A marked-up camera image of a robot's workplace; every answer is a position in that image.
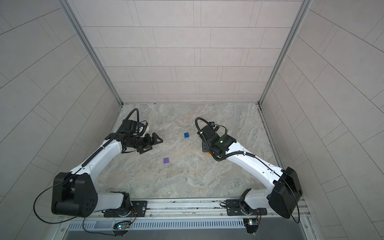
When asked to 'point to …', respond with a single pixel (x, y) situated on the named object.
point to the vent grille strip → (110, 225)
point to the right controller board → (251, 224)
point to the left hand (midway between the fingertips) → (161, 141)
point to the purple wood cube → (166, 160)
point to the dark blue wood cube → (186, 135)
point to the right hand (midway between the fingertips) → (206, 145)
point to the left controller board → (121, 227)
